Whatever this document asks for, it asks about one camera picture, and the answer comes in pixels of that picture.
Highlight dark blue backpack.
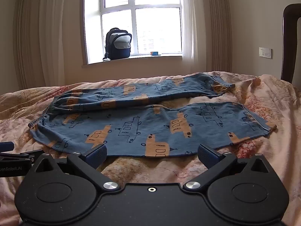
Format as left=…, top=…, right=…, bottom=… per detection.
left=103, top=27, right=132, bottom=61

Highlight dark wooden headboard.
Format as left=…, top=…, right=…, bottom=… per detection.
left=280, top=3, right=301, bottom=84

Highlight beige curtain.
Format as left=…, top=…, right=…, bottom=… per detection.
left=13, top=0, right=68, bottom=90
left=207, top=0, right=234, bottom=73

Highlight white framed window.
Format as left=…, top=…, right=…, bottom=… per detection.
left=81, top=0, right=187, bottom=64

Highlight window sill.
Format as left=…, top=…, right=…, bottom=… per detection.
left=82, top=55, right=189, bottom=69

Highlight pink floral blanket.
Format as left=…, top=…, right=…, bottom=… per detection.
left=0, top=71, right=301, bottom=219

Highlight white wall switch plate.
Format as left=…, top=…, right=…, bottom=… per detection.
left=259, top=47, right=272, bottom=59

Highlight white sheer curtain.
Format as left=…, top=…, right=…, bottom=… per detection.
left=181, top=0, right=212, bottom=74
left=41, top=0, right=88, bottom=86

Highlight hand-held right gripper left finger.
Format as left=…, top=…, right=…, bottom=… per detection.
left=33, top=144, right=120, bottom=191

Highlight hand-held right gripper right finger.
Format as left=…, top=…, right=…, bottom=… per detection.
left=182, top=144, right=271, bottom=191

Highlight blue printed pants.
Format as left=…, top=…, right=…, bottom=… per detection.
left=28, top=73, right=277, bottom=158

